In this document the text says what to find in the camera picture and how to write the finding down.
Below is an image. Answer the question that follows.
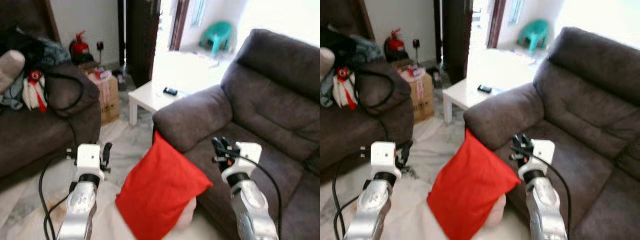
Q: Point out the red pillow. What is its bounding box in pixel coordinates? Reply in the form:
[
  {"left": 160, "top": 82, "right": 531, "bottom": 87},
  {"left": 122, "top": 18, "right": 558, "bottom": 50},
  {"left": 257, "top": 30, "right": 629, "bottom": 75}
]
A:
[
  {"left": 426, "top": 128, "right": 522, "bottom": 240},
  {"left": 115, "top": 131, "right": 213, "bottom": 240}
]

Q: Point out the dark fabric sofa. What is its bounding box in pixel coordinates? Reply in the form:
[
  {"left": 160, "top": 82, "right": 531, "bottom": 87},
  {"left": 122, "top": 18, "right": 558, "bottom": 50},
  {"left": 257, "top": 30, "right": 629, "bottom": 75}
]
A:
[
  {"left": 320, "top": 62, "right": 415, "bottom": 178},
  {"left": 0, "top": 64, "right": 102, "bottom": 188},
  {"left": 463, "top": 26, "right": 640, "bottom": 240},
  {"left": 152, "top": 28, "right": 321, "bottom": 240}
]

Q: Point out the cardboard box with red tape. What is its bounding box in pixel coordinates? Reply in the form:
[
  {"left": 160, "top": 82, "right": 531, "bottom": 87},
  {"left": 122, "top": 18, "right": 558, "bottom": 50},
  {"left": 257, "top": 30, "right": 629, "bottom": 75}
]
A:
[
  {"left": 89, "top": 70, "right": 120, "bottom": 105},
  {"left": 400, "top": 67, "right": 434, "bottom": 103}
]

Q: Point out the white low table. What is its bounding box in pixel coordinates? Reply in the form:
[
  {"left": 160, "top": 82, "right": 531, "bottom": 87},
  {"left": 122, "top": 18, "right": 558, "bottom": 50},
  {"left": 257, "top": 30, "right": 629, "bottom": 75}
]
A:
[
  {"left": 128, "top": 50, "right": 228, "bottom": 126},
  {"left": 442, "top": 49, "right": 538, "bottom": 124}
]

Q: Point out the red white tassel ornament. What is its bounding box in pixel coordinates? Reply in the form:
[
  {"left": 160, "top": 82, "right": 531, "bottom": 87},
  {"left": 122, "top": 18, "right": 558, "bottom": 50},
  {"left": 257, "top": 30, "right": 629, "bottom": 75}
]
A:
[
  {"left": 22, "top": 69, "right": 48, "bottom": 113},
  {"left": 332, "top": 67, "right": 360, "bottom": 111}
]

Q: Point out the grey blue cloth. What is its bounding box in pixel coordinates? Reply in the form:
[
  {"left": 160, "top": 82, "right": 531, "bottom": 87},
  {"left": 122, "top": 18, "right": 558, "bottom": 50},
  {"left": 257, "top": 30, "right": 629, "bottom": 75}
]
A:
[
  {"left": 356, "top": 36, "right": 387, "bottom": 68},
  {"left": 40, "top": 40, "right": 72, "bottom": 73}
]

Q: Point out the red fire extinguisher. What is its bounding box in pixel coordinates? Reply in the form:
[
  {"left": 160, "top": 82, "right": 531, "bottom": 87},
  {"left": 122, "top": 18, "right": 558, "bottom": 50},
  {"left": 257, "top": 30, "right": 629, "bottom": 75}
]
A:
[
  {"left": 69, "top": 31, "right": 92, "bottom": 65},
  {"left": 384, "top": 28, "right": 408, "bottom": 63}
]

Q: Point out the teal plastic stool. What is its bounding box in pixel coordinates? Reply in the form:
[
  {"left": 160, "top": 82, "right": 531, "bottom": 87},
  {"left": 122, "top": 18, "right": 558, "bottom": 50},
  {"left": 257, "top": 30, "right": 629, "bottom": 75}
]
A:
[
  {"left": 200, "top": 21, "right": 233, "bottom": 55},
  {"left": 516, "top": 19, "right": 550, "bottom": 51}
]

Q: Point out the grey cushion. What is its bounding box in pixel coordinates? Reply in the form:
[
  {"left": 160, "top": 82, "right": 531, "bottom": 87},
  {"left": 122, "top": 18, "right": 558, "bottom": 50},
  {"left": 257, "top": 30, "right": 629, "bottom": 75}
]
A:
[
  {"left": 0, "top": 50, "right": 26, "bottom": 95},
  {"left": 320, "top": 47, "right": 336, "bottom": 81}
]

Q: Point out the dark wooden door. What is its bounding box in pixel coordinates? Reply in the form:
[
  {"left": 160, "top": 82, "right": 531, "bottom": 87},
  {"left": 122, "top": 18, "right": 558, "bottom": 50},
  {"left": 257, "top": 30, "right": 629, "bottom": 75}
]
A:
[
  {"left": 441, "top": 0, "right": 476, "bottom": 85},
  {"left": 125, "top": 0, "right": 168, "bottom": 88}
]

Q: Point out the black backpack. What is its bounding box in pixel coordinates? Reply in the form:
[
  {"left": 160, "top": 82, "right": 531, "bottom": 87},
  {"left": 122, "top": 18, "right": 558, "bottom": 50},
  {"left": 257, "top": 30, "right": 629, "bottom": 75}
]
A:
[
  {"left": 0, "top": 27, "right": 48, "bottom": 71},
  {"left": 320, "top": 25, "right": 363, "bottom": 68}
]

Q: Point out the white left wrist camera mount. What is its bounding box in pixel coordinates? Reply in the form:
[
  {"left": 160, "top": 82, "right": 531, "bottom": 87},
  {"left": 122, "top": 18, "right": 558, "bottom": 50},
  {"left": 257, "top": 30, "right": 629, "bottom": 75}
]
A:
[
  {"left": 75, "top": 143, "right": 105, "bottom": 182},
  {"left": 369, "top": 141, "right": 398, "bottom": 181}
]

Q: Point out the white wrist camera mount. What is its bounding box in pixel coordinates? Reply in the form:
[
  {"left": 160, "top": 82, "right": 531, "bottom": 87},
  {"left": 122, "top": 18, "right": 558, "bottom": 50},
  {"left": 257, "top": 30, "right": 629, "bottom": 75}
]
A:
[
  {"left": 221, "top": 142, "right": 263, "bottom": 185},
  {"left": 369, "top": 141, "right": 398, "bottom": 181},
  {"left": 517, "top": 139, "right": 556, "bottom": 182},
  {"left": 75, "top": 143, "right": 105, "bottom": 182}
]

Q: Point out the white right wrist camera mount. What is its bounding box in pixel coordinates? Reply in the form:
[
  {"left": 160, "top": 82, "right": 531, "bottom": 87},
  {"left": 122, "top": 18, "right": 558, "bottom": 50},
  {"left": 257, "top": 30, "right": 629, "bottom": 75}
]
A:
[
  {"left": 517, "top": 139, "right": 556, "bottom": 182},
  {"left": 221, "top": 142, "right": 263, "bottom": 185}
]

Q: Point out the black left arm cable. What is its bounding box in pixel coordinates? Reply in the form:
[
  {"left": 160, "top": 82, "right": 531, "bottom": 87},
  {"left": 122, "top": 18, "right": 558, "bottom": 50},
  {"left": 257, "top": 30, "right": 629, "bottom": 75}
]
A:
[
  {"left": 332, "top": 146, "right": 373, "bottom": 240},
  {"left": 38, "top": 149, "right": 78, "bottom": 240}
]

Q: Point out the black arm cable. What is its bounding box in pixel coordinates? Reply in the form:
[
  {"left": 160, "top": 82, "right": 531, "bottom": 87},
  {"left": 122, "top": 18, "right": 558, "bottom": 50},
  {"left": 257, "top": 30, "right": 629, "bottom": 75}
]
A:
[
  {"left": 510, "top": 147, "right": 572, "bottom": 240},
  {"left": 38, "top": 149, "right": 78, "bottom": 240},
  {"left": 332, "top": 146, "right": 373, "bottom": 240},
  {"left": 239, "top": 155, "right": 284, "bottom": 240}
]

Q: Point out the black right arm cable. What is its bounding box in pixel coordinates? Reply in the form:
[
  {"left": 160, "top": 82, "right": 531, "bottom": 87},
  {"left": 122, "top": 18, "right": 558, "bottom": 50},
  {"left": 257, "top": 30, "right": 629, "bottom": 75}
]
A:
[
  {"left": 510, "top": 147, "right": 572, "bottom": 240},
  {"left": 239, "top": 155, "right": 284, "bottom": 240}
]

